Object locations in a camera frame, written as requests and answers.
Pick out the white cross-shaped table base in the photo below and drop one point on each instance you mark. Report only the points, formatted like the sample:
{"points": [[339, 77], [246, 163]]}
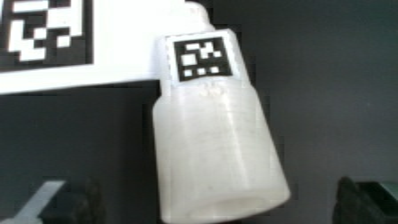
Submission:
{"points": [[83, 42]]}

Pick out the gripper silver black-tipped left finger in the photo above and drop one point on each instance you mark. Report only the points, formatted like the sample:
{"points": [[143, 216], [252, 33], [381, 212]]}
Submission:
{"points": [[63, 204]]}

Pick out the gripper silver black-tipped right finger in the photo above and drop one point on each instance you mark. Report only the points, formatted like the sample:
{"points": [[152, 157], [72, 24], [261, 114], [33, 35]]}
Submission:
{"points": [[367, 202]]}

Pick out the white cylindrical table leg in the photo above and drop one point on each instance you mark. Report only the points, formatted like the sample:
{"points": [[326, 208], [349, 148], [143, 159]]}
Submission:
{"points": [[221, 177]]}

